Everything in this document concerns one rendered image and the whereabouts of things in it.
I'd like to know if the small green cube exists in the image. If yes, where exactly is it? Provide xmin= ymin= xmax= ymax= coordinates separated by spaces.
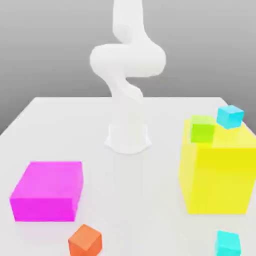
xmin=190 ymin=114 xmax=216 ymax=144

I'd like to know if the small cyan cube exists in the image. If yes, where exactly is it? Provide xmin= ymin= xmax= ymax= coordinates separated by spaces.
xmin=216 ymin=105 xmax=245 ymax=130
xmin=214 ymin=230 xmax=242 ymax=256

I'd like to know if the small orange cube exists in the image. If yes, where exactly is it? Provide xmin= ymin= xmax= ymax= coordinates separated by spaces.
xmin=67 ymin=223 xmax=103 ymax=256

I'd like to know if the large magenta box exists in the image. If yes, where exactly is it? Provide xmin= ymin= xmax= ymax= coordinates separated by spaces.
xmin=9 ymin=161 xmax=84 ymax=222

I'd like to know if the large yellow box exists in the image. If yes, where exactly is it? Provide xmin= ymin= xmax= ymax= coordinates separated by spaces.
xmin=178 ymin=119 xmax=256 ymax=215

